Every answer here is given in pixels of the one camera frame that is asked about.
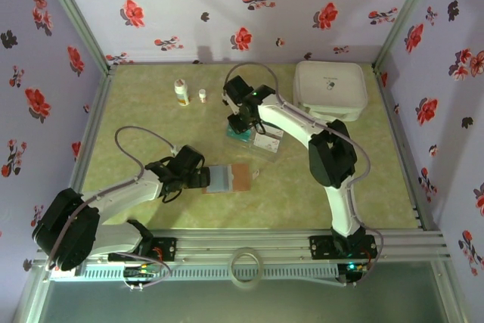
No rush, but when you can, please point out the clear tape ring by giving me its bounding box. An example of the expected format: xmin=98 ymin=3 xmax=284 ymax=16
xmin=230 ymin=247 xmax=264 ymax=290

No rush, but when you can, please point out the grey right arm cable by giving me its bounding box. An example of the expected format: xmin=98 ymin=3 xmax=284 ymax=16
xmin=225 ymin=62 xmax=385 ymax=278

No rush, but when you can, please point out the large white pill bottle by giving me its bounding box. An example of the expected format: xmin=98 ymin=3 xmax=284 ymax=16
xmin=173 ymin=78 xmax=191 ymax=107

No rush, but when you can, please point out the aluminium frame post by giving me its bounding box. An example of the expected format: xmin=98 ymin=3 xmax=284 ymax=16
xmin=36 ymin=0 xmax=118 ymax=74
xmin=372 ymin=0 xmax=443 ymax=70

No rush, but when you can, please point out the grey left arm cable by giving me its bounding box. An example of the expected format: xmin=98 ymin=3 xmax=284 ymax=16
xmin=45 ymin=126 xmax=178 ymax=271

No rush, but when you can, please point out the grey cable loop at board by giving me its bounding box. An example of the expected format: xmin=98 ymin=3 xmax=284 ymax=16
xmin=123 ymin=250 xmax=173 ymax=292

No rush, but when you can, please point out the black controller box green light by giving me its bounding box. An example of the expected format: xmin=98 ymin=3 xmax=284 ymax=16
xmin=338 ymin=260 xmax=370 ymax=286

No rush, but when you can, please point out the slotted grey cable duct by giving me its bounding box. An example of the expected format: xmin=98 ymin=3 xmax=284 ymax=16
xmin=75 ymin=264 xmax=340 ymax=282

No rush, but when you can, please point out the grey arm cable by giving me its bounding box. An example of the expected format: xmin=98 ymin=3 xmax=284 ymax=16
xmin=45 ymin=126 xmax=178 ymax=271
xmin=225 ymin=62 xmax=385 ymax=278

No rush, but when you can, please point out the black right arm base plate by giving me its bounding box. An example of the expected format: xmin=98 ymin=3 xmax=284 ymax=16
xmin=309 ymin=234 xmax=377 ymax=262

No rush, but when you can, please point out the aluminium side rail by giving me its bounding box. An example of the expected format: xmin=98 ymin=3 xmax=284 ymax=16
xmin=62 ymin=69 xmax=118 ymax=195
xmin=372 ymin=65 xmax=436 ymax=231

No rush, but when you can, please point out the white zippered medicine pouch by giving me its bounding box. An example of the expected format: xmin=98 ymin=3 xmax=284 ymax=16
xmin=293 ymin=61 xmax=369 ymax=123

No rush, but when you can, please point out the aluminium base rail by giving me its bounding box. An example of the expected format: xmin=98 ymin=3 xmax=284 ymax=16
xmin=32 ymin=228 xmax=451 ymax=263

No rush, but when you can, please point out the small circuit board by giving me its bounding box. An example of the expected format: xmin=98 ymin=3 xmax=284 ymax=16
xmin=124 ymin=264 xmax=160 ymax=279

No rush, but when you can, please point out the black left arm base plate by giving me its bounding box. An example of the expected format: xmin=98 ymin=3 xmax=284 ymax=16
xmin=150 ymin=237 xmax=178 ymax=262

